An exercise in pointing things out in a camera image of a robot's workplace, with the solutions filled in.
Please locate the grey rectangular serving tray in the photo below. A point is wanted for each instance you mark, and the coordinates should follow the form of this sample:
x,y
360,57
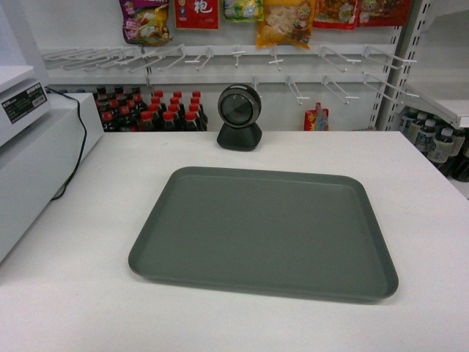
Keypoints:
x,y
269,232

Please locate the black round barcode scanner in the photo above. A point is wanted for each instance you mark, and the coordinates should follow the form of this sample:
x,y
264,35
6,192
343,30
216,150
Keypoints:
x,y
239,106

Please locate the red spouted pouch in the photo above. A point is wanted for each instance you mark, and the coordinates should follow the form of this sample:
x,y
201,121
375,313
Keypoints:
x,y
316,119

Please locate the yellow snack bag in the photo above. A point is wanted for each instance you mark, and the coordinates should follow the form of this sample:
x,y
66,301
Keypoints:
x,y
286,22

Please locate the green snack bag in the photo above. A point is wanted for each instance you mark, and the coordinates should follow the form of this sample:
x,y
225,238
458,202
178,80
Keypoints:
x,y
243,10

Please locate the purple snack bag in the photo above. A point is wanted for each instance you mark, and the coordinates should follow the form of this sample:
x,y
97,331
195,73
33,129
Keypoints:
x,y
145,22

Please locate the red orange snack bag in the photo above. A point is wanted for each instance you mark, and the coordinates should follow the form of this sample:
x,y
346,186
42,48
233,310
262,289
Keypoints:
x,y
335,14

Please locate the white store shelf unit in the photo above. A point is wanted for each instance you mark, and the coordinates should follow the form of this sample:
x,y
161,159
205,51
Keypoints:
x,y
359,75

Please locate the white cash register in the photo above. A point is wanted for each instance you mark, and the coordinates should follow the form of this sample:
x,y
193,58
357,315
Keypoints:
x,y
23,100

